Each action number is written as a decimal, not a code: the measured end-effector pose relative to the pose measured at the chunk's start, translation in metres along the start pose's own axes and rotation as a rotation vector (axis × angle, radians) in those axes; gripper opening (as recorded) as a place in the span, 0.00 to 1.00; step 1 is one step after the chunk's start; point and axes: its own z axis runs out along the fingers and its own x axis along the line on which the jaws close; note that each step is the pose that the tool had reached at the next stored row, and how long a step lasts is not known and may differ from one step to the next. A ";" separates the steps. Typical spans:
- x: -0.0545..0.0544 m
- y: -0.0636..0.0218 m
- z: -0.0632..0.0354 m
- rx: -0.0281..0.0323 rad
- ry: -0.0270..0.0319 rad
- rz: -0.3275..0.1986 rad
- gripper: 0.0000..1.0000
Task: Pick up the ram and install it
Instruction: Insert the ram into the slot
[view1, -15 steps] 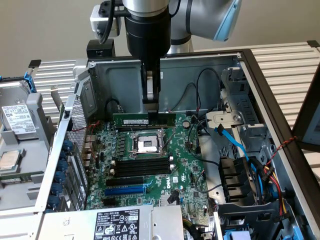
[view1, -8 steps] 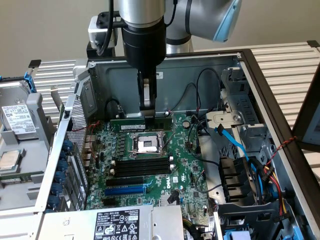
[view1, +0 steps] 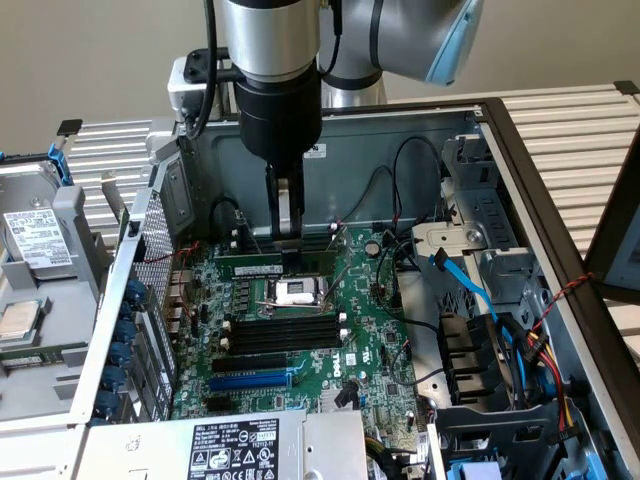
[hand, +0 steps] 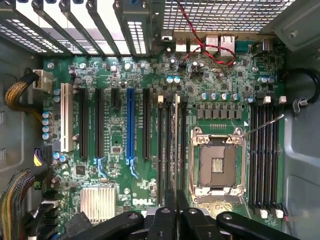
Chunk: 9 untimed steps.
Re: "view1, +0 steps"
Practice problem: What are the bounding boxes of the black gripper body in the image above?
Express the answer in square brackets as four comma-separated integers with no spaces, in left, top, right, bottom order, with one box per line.
[233,67,323,167]

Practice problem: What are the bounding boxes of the green RAM stick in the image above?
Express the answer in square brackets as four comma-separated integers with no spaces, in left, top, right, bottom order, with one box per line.
[214,248,338,282]
[0,344,69,363]

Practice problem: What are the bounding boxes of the black RAM slot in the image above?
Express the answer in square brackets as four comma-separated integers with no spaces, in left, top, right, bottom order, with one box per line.
[224,324,347,340]
[225,315,347,331]

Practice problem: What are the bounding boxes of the CPU socket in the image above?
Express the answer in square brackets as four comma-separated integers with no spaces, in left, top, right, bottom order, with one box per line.
[263,272,332,312]

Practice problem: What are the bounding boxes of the green motherboard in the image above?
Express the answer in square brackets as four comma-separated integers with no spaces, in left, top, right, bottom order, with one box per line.
[171,223,437,442]

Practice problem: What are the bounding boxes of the long black expansion slot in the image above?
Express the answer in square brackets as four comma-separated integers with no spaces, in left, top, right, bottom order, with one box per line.
[210,351,290,375]

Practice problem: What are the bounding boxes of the blue expansion slot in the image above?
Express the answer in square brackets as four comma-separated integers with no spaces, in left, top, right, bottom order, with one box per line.
[208,368,293,393]

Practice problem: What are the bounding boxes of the short black expansion slot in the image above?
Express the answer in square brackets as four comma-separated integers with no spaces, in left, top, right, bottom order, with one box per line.
[203,396,240,415]

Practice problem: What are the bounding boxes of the blue card retention clips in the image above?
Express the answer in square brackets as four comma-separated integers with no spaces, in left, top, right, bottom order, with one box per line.
[98,278,139,422]

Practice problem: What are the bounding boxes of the blue disk carrier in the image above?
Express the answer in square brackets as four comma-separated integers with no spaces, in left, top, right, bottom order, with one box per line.
[0,143,75,192]

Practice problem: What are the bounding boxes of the metal disk bay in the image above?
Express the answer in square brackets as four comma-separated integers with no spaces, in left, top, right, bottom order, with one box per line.
[409,133,552,314]

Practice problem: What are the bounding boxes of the silver hard disk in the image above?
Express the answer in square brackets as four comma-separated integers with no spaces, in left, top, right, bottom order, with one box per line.
[0,159,77,275]

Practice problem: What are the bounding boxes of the gray parts rack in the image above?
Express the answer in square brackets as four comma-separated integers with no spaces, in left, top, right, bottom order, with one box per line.
[0,183,132,432]

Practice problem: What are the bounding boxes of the black plastic fan shroud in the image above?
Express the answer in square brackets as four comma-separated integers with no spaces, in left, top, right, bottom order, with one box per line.
[436,311,517,407]

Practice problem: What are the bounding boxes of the open PC case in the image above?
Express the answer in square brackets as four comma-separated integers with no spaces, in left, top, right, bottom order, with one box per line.
[69,97,640,480]

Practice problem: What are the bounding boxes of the silver power supply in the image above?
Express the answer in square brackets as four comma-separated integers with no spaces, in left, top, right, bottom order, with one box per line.
[73,408,372,480]

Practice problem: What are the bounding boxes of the CPU chip with silver lid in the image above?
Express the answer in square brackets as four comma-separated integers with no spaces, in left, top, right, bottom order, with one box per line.
[0,299,44,349]

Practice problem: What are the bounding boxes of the black framed panel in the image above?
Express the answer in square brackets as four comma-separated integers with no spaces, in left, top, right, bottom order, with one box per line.
[582,121,640,305]

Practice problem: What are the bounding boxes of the thick black camera cable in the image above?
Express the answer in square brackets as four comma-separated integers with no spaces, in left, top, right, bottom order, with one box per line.
[185,0,220,140]

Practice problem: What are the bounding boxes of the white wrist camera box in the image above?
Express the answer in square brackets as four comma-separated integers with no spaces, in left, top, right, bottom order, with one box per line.
[166,46,242,124]

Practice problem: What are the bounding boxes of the thin red wire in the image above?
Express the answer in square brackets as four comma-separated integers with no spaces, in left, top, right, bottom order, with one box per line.
[143,241,204,322]

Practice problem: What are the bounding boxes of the black looped wire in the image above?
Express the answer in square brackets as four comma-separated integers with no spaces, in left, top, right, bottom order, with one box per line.
[391,136,447,224]

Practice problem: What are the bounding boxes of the blue SATA wire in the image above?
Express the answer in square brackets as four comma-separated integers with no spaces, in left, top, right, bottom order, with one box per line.
[428,246,532,352]

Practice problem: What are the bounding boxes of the red black twisted wire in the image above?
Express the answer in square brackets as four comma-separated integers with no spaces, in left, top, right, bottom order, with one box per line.
[528,271,597,342]

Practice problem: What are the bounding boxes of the red yellow black wire bundle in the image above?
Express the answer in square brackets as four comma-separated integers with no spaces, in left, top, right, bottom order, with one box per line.
[518,319,582,444]

